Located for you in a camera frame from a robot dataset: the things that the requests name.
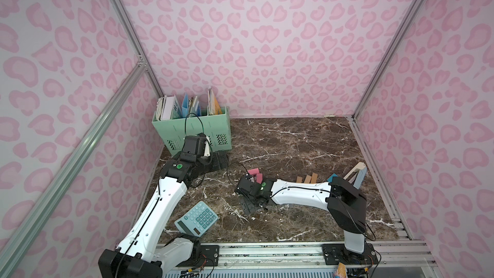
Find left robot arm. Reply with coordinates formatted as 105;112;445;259
98;133;228;277

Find papers in organizer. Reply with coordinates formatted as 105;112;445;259
154;88;225;121

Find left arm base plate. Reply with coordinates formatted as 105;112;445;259
180;244;219;267

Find aluminium front rail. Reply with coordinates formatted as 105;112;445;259
163;240;439;277

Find mint green file organizer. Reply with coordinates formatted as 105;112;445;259
152;107;232;156

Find wooden block right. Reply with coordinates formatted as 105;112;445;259
310;173;318;184

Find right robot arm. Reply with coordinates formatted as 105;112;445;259
235;174;367;254

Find wooden and blue arch blocks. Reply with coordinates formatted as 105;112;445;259
343;162;367;189

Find teal calculator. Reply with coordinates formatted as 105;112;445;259
174;201;218;237

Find teal block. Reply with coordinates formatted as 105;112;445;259
327;174;339;182

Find pink block top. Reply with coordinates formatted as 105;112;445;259
248;168;261;176

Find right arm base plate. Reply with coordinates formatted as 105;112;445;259
322;242;379;266

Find pink block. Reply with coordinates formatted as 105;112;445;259
248;168;261;176
255;173;263;184

